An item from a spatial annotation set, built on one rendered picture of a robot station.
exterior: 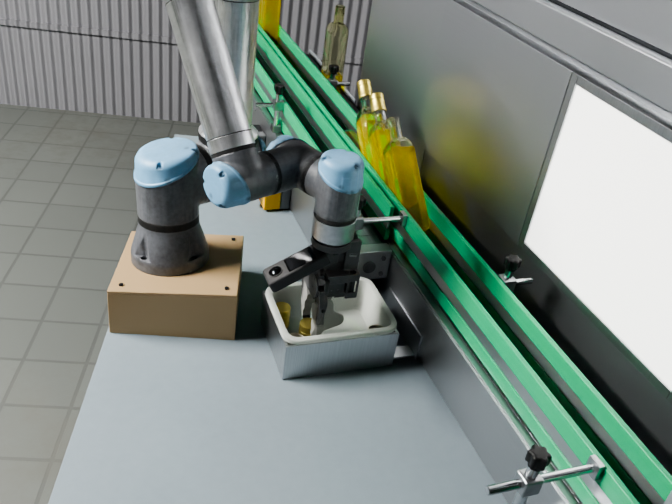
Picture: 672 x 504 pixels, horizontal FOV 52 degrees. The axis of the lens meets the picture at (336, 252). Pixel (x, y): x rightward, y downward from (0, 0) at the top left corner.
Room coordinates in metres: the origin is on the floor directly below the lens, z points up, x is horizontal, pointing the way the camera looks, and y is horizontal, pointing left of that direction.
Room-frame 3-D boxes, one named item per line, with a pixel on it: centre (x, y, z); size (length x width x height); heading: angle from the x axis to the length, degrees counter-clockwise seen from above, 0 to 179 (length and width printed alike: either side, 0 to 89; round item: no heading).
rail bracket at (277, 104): (1.73, 0.23, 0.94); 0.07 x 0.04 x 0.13; 113
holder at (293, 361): (1.07, -0.03, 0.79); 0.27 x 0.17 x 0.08; 113
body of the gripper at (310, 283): (1.04, 0.00, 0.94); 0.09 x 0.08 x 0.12; 114
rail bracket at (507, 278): (1.06, -0.33, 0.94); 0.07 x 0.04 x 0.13; 113
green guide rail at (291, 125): (2.03, 0.32, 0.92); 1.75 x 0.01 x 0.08; 23
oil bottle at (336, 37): (2.12, 0.10, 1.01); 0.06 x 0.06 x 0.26; 25
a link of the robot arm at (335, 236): (1.04, 0.01, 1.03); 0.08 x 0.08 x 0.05
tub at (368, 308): (1.05, -0.01, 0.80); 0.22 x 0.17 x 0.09; 113
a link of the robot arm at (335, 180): (1.04, 0.01, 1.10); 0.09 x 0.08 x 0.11; 49
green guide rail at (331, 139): (2.06, 0.25, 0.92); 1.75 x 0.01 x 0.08; 23
